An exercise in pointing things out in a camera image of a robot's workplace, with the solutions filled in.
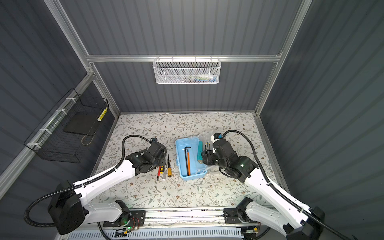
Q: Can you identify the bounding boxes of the right black corrugated cable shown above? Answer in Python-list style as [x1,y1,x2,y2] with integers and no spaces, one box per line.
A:
[221,129,352,240]

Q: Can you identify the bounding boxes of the yellow green marker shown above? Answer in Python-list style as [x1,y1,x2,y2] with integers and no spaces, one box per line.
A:
[97,107,109,122]

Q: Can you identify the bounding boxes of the orange handled black screwdriver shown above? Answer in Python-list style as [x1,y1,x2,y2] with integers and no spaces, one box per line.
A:
[167,155,172,178]

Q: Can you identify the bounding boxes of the black corrugated cable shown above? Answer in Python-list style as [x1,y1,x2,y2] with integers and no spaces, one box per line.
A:
[221,129,352,240]
[23,134,152,240]

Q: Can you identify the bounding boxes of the teal utility knife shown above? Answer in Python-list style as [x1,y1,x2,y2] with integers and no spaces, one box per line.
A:
[197,141,203,164]

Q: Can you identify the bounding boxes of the pens in white basket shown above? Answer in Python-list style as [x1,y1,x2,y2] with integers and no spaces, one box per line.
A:
[178,74,219,83]

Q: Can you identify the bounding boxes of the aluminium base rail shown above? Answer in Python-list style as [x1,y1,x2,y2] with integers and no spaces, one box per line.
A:
[64,206,304,230]

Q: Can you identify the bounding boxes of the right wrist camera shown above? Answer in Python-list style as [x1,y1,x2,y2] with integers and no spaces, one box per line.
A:
[211,133,223,144]

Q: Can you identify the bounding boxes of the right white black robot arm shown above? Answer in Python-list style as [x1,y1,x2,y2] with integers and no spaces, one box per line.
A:
[202,137,325,240]

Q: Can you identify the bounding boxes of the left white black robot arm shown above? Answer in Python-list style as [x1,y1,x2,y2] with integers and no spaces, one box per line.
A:
[48,139,167,235]

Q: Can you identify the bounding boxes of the white ventilation grille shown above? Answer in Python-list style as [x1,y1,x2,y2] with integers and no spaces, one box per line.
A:
[67,227,244,240]

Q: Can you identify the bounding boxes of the red handled hex key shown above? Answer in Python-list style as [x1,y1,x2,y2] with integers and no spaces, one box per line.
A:
[157,166,161,181]

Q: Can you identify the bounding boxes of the white wire mesh basket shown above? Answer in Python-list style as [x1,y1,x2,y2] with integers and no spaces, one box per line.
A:
[153,60,222,85]

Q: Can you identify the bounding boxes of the black flat pad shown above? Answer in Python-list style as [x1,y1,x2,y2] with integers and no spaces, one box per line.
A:
[63,112,101,137]

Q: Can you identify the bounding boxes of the left black corrugated cable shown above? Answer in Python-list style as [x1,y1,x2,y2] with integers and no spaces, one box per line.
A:
[23,134,152,240]

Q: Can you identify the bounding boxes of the long black hex key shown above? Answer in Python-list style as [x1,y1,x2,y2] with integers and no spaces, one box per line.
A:
[184,146,191,176]

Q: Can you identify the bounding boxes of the light blue plastic tool box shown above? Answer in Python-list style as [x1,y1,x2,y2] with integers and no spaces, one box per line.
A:
[176,131,219,182]

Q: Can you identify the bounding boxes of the black wire mesh basket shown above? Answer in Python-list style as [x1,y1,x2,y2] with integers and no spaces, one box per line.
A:
[24,91,109,164]

